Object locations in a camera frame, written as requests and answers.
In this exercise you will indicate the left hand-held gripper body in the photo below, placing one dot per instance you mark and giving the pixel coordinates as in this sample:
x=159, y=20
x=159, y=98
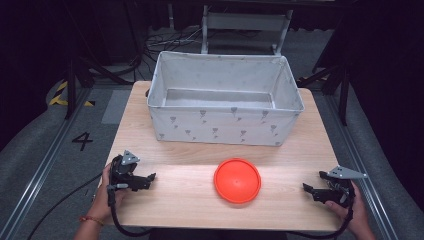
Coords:
x=125, y=173

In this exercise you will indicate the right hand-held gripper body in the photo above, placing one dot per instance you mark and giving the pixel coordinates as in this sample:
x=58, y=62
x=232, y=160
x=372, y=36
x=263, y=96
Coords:
x=340, y=190

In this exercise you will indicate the orange round plastic plate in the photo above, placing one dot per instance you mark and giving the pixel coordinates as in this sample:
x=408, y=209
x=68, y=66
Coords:
x=237, y=180

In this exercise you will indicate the white fabric storage box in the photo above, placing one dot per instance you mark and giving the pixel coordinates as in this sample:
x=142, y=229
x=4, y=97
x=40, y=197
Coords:
x=220, y=123

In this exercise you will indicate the person's right hand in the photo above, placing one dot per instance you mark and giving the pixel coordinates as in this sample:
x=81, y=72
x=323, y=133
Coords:
x=356, y=213

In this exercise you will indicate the person's left hand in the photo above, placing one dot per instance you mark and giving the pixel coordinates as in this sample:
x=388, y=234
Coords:
x=106, y=196

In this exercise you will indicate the black stand leg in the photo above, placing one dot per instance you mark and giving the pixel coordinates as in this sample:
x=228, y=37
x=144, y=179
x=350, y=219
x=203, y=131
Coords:
x=71, y=90
x=343, y=96

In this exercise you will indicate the yellow black floor tape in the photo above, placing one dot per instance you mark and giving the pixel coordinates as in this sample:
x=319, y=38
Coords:
x=60, y=96

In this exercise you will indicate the grey metal stand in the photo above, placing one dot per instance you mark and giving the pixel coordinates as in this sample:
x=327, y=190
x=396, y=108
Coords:
x=245, y=22

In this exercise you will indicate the grey metal floor rail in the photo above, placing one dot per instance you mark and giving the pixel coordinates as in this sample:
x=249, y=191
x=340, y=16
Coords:
x=43, y=166
x=360, y=166

